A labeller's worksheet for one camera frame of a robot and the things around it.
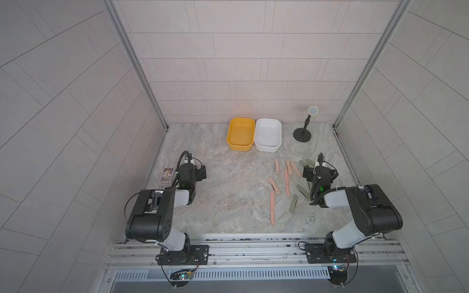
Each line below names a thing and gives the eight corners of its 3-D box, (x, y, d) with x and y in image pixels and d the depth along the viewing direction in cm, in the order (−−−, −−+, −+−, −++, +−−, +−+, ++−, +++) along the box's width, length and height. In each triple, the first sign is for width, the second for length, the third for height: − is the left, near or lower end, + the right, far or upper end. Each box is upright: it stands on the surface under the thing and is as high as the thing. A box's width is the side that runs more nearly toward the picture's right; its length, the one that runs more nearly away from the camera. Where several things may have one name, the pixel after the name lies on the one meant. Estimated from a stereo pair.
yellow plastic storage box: (227, 150, 106) (226, 143, 101) (229, 125, 120) (228, 117, 115) (255, 151, 106) (256, 143, 101) (254, 125, 120) (254, 117, 115)
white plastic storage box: (254, 152, 106) (255, 145, 101) (253, 124, 121) (254, 117, 116) (283, 152, 106) (285, 145, 101) (278, 124, 121) (280, 117, 116)
